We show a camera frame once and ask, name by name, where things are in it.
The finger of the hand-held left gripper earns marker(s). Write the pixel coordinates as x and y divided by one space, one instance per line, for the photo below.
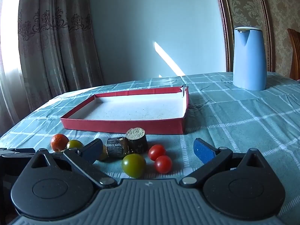
21 151

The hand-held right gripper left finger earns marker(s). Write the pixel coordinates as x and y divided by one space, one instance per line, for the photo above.
93 150

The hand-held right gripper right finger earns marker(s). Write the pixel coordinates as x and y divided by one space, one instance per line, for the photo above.
202 151

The small green tomato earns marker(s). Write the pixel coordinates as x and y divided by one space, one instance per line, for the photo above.
74 144

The orange tangerine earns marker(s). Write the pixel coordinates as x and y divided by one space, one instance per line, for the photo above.
59 142

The red cherry tomato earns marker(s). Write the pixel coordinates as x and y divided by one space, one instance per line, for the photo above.
163 164
156 152

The large green tomato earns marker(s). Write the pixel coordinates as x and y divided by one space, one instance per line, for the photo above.
133 166

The red shallow cardboard box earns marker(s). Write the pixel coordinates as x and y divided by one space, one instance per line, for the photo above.
140 110

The teal checked tablecloth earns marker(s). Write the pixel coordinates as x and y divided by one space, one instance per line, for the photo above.
234 121

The white sheer curtain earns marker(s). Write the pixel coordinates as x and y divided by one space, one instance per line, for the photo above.
9 63

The blue electric kettle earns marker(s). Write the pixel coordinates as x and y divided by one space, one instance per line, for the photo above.
249 61

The beige patterned curtain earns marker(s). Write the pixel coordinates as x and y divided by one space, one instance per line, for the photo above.
58 39

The brown wooden chair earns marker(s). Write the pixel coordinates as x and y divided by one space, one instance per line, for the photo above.
294 51

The brown wooden wall frame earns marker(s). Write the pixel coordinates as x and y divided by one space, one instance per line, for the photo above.
227 32

